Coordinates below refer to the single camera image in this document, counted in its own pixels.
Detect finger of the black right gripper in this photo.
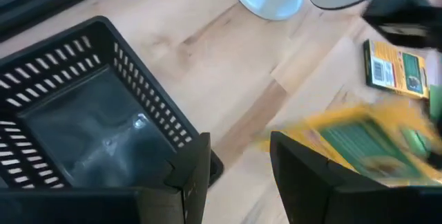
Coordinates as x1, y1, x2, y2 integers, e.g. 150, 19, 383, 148
379, 26, 442, 50
361, 0, 442, 26

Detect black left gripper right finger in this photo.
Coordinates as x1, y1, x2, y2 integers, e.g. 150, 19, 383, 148
271, 131, 384, 224

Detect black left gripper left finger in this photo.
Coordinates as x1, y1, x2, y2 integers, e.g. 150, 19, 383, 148
164, 132, 211, 224

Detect yellow green crayon box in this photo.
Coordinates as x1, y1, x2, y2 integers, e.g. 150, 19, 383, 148
363, 39, 430, 100
262, 101, 442, 187

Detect green rectangular eraser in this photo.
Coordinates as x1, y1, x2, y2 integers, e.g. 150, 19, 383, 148
427, 84, 442, 121

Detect black slotted plastic basket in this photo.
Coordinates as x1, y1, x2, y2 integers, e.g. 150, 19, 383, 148
0, 15, 224, 190

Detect black aluminium table frame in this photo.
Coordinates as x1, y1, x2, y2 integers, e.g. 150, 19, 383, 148
0, 0, 134, 44

